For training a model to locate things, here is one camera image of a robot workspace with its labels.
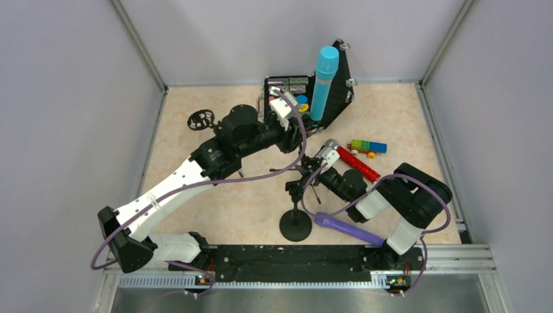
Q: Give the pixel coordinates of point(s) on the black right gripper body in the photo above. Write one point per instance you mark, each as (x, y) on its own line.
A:
(313, 171)

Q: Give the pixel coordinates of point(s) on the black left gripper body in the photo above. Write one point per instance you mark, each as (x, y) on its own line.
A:
(292, 137)

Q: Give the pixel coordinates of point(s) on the cyan toy microphone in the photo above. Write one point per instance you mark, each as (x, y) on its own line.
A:
(325, 70)

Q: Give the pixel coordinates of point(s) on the black tripod stand with pop filter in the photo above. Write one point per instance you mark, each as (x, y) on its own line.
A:
(215, 156)

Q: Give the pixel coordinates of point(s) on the black tripod microphone stand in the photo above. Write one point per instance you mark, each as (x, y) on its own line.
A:
(297, 167)

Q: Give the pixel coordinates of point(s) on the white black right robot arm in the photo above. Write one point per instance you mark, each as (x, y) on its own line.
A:
(420, 200)

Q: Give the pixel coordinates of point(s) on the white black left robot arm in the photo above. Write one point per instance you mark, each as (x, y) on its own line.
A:
(127, 229)

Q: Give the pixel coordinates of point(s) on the black round base microphone stand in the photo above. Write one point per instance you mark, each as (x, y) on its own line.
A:
(295, 225)

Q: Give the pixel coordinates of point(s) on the red glitter microphone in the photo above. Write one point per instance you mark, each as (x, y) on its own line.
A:
(351, 160)

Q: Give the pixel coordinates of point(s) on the yellow dealer chip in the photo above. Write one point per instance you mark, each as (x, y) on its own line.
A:
(304, 108)

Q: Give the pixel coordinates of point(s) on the purple toy microphone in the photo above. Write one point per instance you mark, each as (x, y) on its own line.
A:
(347, 228)

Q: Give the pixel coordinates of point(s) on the blue dealer chip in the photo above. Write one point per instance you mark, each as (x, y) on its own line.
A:
(302, 99)

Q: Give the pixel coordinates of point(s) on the colourful toy brick train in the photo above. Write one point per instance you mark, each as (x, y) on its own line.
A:
(368, 148)

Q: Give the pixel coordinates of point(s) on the black aluminium poker chip case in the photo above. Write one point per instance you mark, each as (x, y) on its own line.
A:
(341, 93)

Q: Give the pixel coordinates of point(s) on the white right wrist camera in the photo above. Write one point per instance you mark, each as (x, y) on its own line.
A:
(328, 157)

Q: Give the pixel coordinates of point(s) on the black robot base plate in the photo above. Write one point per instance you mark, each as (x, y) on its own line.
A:
(303, 263)

